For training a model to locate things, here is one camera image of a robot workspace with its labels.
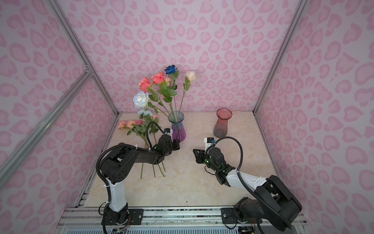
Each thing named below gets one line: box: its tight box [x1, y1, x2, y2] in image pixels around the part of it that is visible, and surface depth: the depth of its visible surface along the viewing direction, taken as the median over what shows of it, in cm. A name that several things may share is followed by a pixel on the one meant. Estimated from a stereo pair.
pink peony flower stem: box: [163, 76, 176, 123], surface depth 85 cm
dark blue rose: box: [164, 64, 179, 89], surface depth 86 cm
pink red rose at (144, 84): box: [138, 77, 172, 117], surface depth 78 cm
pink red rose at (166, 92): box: [151, 72, 177, 118], surface depth 82 cm
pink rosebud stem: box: [149, 114, 159, 145], surface depth 112 cm
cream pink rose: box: [178, 70, 197, 122], surface depth 86 cm
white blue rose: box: [132, 91, 150, 109], surface depth 68 cm
